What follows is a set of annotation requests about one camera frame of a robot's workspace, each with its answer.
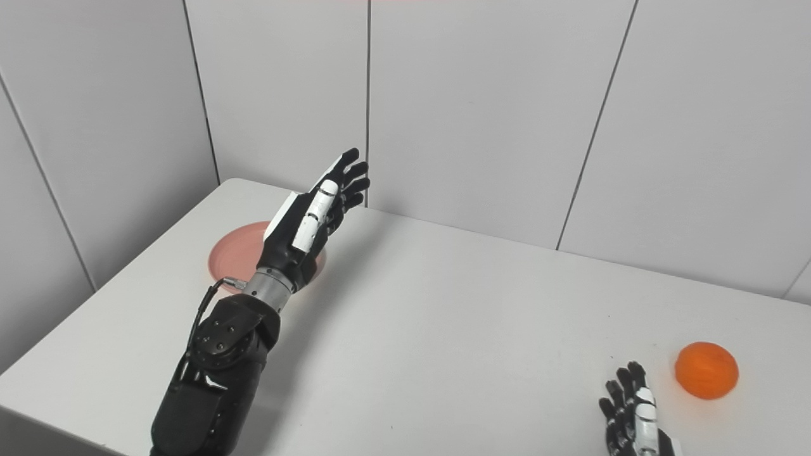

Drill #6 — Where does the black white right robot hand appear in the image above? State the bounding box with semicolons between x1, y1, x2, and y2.
599;361;682;456

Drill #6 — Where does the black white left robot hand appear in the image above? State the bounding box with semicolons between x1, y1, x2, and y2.
257;148;371;292

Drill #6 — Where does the pink round plate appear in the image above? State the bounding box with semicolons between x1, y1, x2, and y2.
208;221;328;293

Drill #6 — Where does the orange fruit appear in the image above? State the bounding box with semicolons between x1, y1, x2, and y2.
674;342;740;400

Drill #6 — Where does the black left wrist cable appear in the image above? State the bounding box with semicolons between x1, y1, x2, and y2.
182;276;248;381

